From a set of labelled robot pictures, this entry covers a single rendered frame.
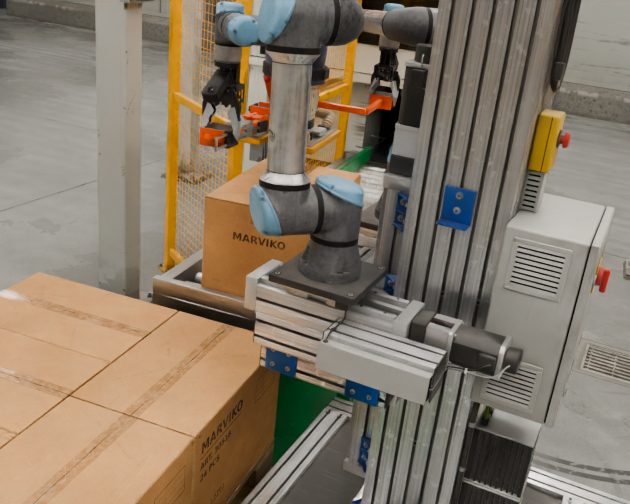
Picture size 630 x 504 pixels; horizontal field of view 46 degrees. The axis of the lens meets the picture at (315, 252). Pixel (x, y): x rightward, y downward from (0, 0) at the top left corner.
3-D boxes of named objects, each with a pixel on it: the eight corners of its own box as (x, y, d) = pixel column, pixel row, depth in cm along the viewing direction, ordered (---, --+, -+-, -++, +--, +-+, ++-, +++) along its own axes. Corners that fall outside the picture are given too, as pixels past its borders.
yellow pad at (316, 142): (315, 131, 280) (317, 118, 278) (340, 135, 278) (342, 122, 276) (284, 150, 250) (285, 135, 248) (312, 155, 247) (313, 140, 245)
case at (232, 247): (261, 246, 318) (267, 156, 303) (349, 265, 309) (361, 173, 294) (200, 301, 265) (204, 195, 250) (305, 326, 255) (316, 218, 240)
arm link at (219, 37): (221, 3, 190) (212, 0, 197) (218, 46, 194) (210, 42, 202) (250, 5, 193) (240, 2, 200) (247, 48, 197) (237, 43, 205)
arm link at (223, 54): (235, 48, 195) (207, 44, 198) (234, 65, 197) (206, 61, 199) (246, 46, 202) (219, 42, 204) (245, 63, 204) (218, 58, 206)
